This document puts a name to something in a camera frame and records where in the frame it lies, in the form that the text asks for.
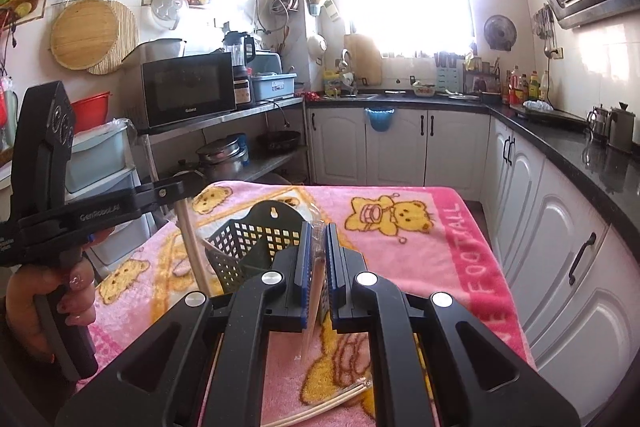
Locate blue hanging waste bin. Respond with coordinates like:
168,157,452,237
364,107,396,134

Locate dark green utensil basket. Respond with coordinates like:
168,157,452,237
204,201,332,314

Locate pink bear print blanket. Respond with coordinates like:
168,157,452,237
75,181,539,427

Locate white hanging colander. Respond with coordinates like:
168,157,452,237
306,34,329,60

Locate hanging steel ladles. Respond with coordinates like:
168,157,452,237
532,4,557,58

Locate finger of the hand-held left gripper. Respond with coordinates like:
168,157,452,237
131,172,205,221

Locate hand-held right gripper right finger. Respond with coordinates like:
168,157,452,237
324,223,583,427

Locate plastic drawer unit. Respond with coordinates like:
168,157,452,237
62,121,157,269

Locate white plastic food cover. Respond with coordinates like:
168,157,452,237
150,0,190,30

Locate black microwave oven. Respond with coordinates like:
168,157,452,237
140,52,237,130

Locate steel sink faucet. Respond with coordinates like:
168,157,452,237
339,49,359,96

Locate round wooden board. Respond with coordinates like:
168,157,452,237
50,0,120,72

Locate black blender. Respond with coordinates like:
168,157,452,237
222,31,257,110

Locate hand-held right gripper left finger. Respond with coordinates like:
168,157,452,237
55,222,314,427

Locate red plastic basin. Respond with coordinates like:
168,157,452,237
70,91,112,126

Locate steel shelf rack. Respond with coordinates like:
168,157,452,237
135,96,309,188

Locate black induction cooktop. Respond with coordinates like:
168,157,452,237
509,99,589,130

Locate grey-blue dish drainer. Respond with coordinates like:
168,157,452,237
248,52,299,103

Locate white plastic container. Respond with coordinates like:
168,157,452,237
134,38,187,64

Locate person's left hand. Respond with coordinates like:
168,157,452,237
5,228,117,365

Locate pale wooden cutting board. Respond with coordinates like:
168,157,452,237
343,34,382,86

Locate black spice rack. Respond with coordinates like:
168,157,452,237
462,54,501,96

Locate round grey wall strainer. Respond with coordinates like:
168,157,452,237
483,14,517,53

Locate black power cord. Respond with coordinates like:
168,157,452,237
272,99,294,128

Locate black wok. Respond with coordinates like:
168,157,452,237
256,130,302,153

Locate light blue knife block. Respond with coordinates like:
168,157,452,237
435,52,459,92

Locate white base cabinets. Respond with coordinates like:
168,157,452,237
305,104,640,413

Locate yellow packet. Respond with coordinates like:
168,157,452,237
322,69,346,97

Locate stacked steel pots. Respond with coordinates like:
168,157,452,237
196,138,250,180

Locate round bamboo mat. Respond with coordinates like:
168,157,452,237
87,0,140,76

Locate black kitchen countertop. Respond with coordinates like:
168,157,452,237
305,91,640,214

